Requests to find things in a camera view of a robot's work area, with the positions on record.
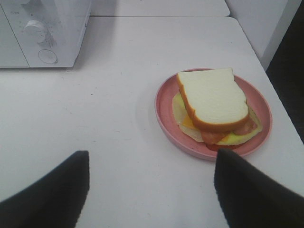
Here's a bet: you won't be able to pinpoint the pink round plate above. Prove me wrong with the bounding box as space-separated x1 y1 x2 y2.
155 69 272 160

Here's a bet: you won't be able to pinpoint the round white door button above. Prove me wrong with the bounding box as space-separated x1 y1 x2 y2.
38 49 57 64

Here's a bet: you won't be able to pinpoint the toast bread sandwich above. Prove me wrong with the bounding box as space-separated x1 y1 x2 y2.
172 68 263 151

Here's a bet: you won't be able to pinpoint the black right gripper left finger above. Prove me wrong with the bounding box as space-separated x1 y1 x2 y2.
0 151 90 228

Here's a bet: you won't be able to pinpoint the white round knob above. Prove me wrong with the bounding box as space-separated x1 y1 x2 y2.
24 20 50 43
19 0 30 5

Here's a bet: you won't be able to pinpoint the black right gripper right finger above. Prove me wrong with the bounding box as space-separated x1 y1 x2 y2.
214 149 304 228

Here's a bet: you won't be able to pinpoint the white microwave oven body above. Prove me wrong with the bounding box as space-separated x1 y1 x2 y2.
0 0 92 68

